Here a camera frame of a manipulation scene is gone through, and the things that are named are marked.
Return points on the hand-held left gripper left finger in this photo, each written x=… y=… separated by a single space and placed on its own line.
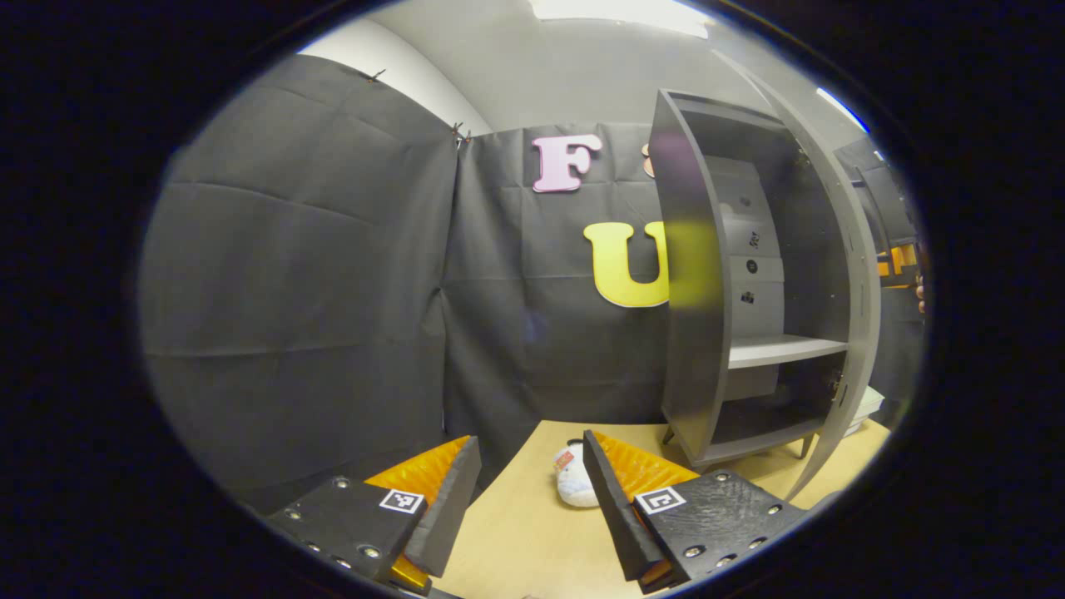
x=449 y=507

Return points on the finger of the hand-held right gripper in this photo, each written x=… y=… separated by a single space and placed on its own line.
x=900 y=260

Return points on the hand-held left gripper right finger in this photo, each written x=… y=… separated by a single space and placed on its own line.
x=616 y=516

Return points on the light grey cabinet door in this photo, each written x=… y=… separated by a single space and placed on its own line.
x=865 y=316

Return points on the grey cabinet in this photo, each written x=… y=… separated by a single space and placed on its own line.
x=691 y=333

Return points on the white plush toy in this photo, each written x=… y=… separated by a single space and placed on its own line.
x=574 y=482

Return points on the black backdrop cloth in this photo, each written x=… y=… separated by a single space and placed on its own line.
x=291 y=291

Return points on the wide ceiling light panel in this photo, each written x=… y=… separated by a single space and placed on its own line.
x=620 y=12

